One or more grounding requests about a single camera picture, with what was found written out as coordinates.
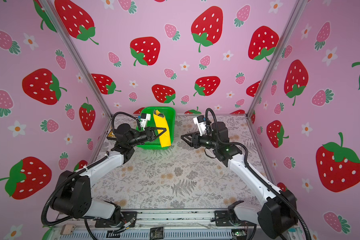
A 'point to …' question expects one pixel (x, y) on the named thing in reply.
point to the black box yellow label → (111, 136)
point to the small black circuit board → (156, 233)
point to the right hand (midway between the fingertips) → (182, 136)
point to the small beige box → (67, 229)
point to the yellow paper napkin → (161, 123)
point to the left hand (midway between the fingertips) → (165, 131)
